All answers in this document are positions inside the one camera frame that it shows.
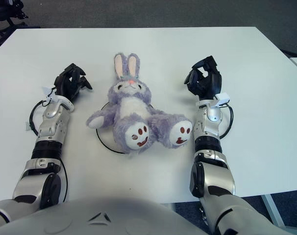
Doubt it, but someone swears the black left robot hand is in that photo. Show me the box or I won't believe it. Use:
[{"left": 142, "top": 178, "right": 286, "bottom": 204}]
[{"left": 54, "top": 63, "right": 93, "bottom": 102}]

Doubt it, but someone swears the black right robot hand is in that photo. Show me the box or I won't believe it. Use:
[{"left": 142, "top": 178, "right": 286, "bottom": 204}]
[{"left": 184, "top": 55, "right": 223, "bottom": 101}]

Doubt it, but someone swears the purple plush bunny doll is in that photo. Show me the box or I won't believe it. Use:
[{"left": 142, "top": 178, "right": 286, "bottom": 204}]
[{"left": 86, "top": 52, "right": 193, "bottom": 157}]

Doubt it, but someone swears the white plate black rim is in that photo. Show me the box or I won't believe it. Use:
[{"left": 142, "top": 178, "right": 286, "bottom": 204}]
[{"left": 96, "top": 102, "right": 154, "bottom": 155}]

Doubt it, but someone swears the black office chair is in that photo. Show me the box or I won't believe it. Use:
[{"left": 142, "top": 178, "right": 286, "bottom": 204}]
[{"left": 0, "top": 0, "right": 40, "bottom": 46}]

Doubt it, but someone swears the grey robot torso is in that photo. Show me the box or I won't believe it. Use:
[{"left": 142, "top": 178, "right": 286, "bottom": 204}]
[{"left": 0, "top": 193, "right": 213, "bottom": 235}]

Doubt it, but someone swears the grey metal table leg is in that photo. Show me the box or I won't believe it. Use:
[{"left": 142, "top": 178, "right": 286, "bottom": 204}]
[{"left": 261, "top": 194, "right": 285, "bottom": 227}]

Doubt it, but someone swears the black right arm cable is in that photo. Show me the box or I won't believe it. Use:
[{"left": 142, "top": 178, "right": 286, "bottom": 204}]
[{"left": 218, "top": 104, "right": 234, "bottom": 140}]

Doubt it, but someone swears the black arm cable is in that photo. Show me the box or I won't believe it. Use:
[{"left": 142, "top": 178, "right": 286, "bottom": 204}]
[
  {"left": 28, "top": 97, "right": 69, "bottom": 201},
  {"left": 218, "top": 104, "right": 234, "bottom": 140}
]

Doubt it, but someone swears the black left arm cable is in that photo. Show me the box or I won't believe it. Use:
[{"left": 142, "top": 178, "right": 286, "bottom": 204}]
[{"left": 28, "top": 97, "right": 69, "bottom": 201}]

